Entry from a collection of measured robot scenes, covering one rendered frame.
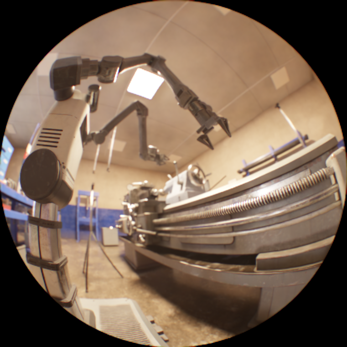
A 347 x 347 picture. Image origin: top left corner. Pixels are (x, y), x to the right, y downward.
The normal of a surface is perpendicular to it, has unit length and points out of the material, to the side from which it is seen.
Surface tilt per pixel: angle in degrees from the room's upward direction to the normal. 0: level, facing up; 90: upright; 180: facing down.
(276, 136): 90
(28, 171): 90
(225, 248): 90
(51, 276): 90
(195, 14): 180
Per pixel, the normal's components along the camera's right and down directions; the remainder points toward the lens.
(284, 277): -0.82, -0.14
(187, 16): 0.11, 0.92
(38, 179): 0.50, -0.38
